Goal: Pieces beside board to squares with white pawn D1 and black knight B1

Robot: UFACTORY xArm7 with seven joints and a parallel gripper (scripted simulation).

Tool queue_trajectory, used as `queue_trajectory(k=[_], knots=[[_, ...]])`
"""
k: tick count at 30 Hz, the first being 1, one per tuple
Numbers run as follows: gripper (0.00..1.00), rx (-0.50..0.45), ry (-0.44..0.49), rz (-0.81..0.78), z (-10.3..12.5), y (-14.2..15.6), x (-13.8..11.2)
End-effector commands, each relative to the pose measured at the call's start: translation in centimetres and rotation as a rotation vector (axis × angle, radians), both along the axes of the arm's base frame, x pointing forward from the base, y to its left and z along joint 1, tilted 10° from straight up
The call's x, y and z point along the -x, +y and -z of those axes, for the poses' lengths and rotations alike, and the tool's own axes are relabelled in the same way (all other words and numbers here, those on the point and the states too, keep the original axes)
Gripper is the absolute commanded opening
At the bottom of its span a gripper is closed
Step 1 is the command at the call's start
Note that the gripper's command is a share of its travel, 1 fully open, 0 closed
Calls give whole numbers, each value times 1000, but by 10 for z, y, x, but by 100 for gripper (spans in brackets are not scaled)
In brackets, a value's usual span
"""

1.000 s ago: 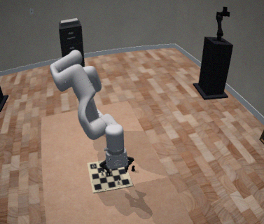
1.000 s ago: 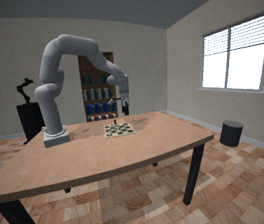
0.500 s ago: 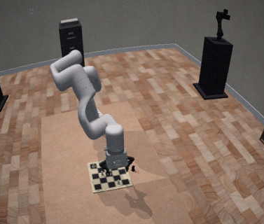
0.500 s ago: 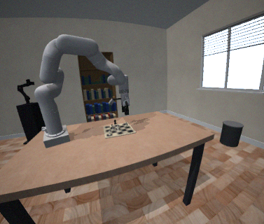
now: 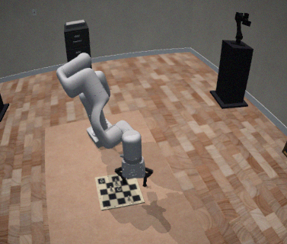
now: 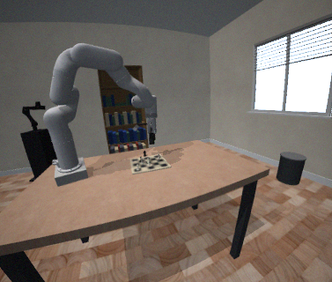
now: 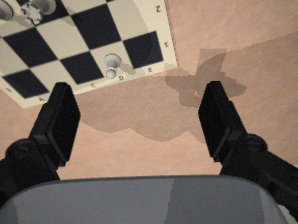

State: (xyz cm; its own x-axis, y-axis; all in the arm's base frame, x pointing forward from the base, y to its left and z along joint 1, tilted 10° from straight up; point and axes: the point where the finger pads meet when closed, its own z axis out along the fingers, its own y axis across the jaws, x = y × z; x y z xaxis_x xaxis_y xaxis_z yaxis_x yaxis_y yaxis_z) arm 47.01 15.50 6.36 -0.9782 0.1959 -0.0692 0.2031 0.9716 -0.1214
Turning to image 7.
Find black and cream chessboard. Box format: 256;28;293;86
0;0;177;108

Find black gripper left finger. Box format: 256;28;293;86
0;82;81;208

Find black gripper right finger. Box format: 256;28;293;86
198;81;298;223

